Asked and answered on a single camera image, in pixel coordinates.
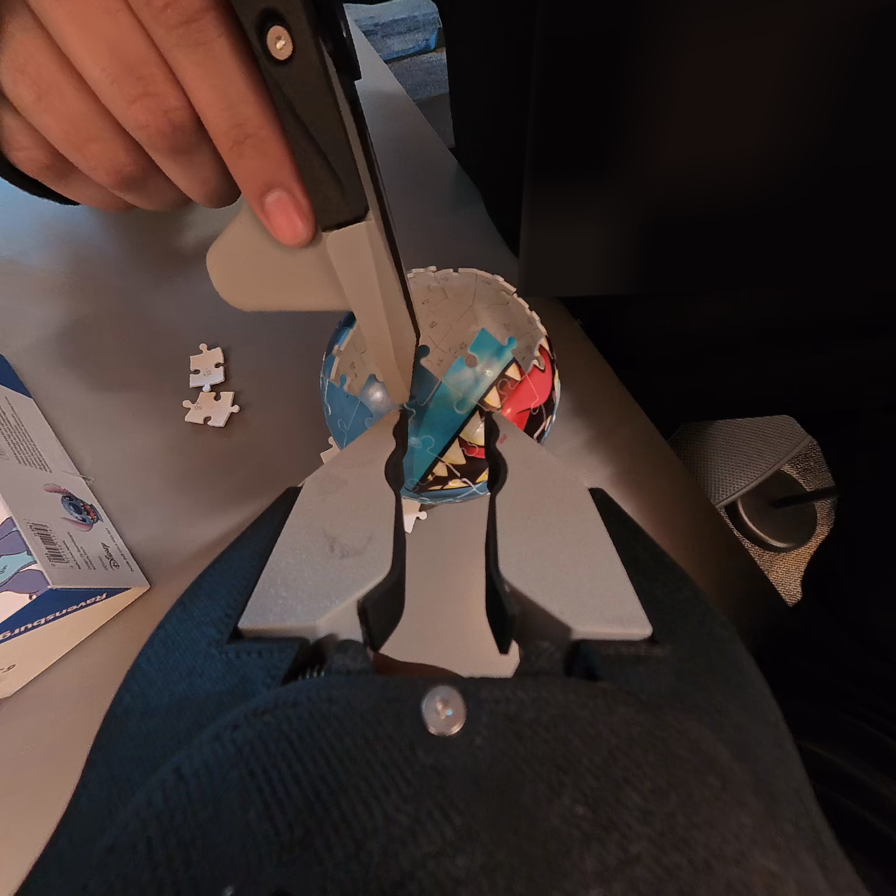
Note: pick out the white puzzle piece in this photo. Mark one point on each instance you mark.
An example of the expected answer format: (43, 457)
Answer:
(208, 367)
(414, 519)
(210, 409)
(329, 451)

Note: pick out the blue puzzle ball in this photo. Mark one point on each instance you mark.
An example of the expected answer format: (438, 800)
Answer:
(455, 378)

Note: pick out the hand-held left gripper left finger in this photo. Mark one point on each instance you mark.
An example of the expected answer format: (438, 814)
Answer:
(322, 546)

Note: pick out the person's right hand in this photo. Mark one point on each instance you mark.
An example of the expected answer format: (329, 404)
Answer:
(140, 91)

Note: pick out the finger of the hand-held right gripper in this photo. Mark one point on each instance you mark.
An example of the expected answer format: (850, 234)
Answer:
(378, 315)

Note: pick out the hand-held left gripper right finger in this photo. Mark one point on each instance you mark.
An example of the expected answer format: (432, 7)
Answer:
(560, 560)

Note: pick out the colourful cartoon puzzle box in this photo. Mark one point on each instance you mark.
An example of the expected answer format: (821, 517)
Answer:
(63, 525)

